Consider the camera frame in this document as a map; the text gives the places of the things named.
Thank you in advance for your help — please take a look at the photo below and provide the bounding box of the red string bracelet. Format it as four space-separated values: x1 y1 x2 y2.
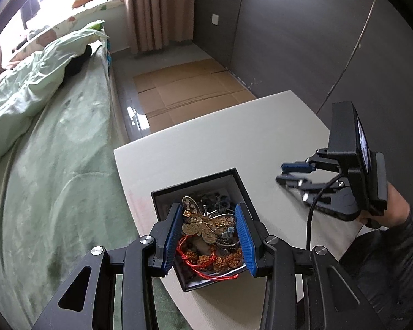
175 235 240 282

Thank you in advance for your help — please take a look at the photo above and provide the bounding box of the brown rudraksha bead bracelet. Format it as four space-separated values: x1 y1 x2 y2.
183 246 246 271

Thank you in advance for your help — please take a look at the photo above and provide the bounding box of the gold butterfly brooch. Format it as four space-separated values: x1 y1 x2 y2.
182 196 238 247

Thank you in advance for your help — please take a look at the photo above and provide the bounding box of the dark bead bracelet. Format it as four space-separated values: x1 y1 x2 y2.
195 191 235 214

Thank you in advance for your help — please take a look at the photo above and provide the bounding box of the person's right forearm sleeve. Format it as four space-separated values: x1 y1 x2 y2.
339 209 413 329

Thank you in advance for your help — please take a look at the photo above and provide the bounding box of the black jewelry box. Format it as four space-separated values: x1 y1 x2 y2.
151 168 254 293

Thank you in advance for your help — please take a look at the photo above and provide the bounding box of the person's right hand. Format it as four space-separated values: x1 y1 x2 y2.
357 182 410 228

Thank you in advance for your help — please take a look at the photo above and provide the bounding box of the white low table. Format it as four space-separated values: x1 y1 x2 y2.
113 89 366 330

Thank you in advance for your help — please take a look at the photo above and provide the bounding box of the bed with green sheet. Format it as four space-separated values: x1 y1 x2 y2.
0 43 138 329

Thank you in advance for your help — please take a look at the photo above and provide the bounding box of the flattened cardboard sheet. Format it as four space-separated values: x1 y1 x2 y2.
133 58 256 133

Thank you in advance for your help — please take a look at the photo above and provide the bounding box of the black garment on bed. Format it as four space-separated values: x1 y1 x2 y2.
63 45 92 81

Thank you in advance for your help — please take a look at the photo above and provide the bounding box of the light green duvet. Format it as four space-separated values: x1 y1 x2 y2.
0 28 108 158

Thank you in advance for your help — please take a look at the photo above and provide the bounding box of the pink right curtain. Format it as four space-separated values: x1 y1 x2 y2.
124 0 195 54

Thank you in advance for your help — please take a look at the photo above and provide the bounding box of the patterned windowsill cushion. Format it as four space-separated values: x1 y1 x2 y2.
9 0 127 62

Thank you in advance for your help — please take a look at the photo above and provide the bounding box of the black camera cable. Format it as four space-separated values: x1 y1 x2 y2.
306 173 347 252

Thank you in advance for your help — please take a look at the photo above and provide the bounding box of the camera display unit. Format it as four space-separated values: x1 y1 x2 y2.
327 101 371 186

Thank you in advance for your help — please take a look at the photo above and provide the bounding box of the wall power outlet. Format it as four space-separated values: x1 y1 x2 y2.
211 13 219 26

